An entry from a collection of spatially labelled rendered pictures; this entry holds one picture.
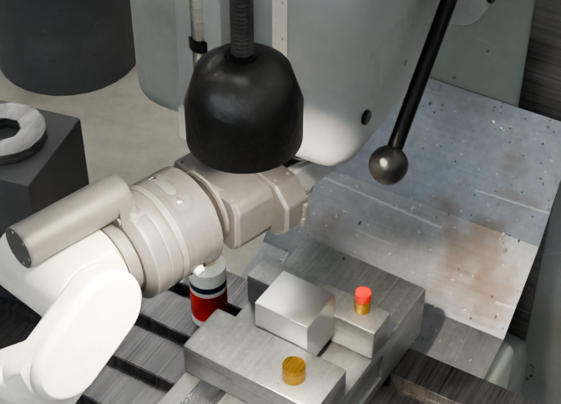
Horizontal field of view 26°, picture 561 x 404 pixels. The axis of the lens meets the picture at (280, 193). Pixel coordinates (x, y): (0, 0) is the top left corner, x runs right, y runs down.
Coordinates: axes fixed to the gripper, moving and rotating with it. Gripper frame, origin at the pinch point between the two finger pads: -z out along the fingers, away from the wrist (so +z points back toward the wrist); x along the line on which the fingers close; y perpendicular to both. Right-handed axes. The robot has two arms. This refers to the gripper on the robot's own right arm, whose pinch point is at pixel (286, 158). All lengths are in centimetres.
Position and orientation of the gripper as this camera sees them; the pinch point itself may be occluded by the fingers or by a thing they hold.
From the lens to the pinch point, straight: 106.3
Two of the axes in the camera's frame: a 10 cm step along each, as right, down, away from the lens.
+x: -6.7, -5.0, 5.5
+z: -7.4, 4.4, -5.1
